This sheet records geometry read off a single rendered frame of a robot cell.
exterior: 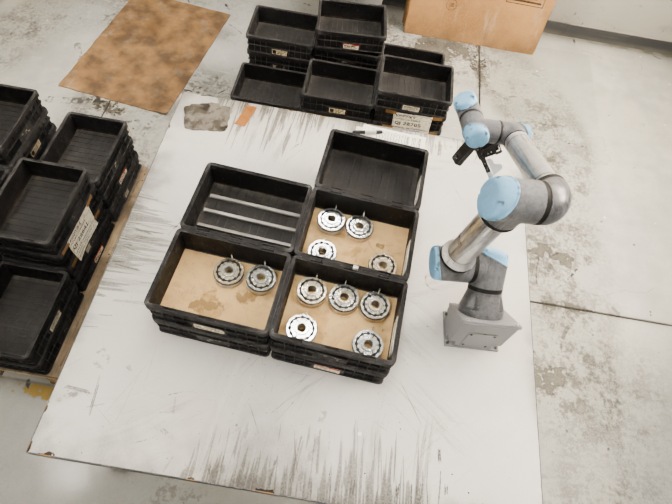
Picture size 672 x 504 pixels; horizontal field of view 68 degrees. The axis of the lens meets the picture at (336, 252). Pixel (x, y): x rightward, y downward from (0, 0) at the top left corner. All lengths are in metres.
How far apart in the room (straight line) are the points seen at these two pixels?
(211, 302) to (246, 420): 0.40
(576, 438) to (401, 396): 1.21
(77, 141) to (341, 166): 1.43
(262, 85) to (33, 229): 1.52
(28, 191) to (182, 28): 1.94
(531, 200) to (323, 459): 1.00
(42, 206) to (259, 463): 1.49
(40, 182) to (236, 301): 1.24
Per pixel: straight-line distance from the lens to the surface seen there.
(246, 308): 1.71
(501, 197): 1.31
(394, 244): 1.87
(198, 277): 1.78
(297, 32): 3.42
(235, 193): 1.96
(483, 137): 1.65
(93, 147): 2.85
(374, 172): 2.06
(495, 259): 1.71
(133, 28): 4.15
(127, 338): 1.89
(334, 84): 3.07
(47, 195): 2.58
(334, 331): 1.68
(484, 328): 1.75
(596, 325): 3.08
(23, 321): 2.55
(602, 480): 2.81
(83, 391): 1.87
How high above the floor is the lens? 2.39
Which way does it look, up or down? 59 degrees down
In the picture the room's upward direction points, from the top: 10 degrees clockwise
